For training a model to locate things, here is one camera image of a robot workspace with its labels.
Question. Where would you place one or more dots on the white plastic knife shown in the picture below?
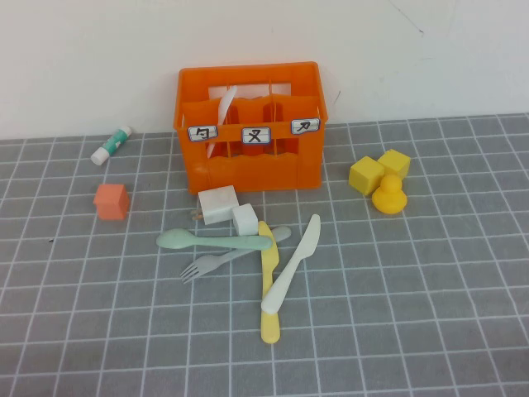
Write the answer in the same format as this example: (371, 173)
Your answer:
(289, 269)

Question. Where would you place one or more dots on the yellow plastic knife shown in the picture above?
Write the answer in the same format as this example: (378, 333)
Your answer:
(270, 326)

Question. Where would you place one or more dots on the orange plastic cutlery holder crate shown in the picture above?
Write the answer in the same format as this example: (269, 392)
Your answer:
(248, 178)

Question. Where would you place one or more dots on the white foam cube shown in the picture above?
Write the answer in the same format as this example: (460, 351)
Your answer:
(245, 220)

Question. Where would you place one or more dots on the white charger plug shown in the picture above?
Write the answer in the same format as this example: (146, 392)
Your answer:
(217, 202)

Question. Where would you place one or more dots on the paper label with fork character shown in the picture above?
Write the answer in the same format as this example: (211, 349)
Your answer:
(256, 135)

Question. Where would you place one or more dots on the paper label with knife character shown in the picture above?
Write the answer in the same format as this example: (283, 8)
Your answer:
(306, 126)

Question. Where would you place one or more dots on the paper label with spoon character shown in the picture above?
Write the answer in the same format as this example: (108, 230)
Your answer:
(202, 133)

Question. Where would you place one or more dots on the grey plastic fork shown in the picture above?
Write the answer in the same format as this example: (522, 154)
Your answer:
(202, 266)

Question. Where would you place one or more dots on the mint green plastic spoon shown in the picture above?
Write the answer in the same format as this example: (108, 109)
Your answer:
(173, 240)

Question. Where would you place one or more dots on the white plastic spoon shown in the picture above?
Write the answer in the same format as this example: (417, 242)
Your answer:
(226, 105)

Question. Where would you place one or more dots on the yellow foam cube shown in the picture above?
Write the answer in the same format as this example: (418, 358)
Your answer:
(363, 175)
(396, 162)

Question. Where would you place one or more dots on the yellow rubber duck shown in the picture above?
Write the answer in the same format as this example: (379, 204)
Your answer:
(389, 198)

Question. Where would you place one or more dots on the orange foam block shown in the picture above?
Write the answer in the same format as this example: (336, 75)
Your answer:
(111, 202)

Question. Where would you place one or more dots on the green white glue stick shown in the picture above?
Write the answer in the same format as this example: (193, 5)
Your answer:
(111, 145)

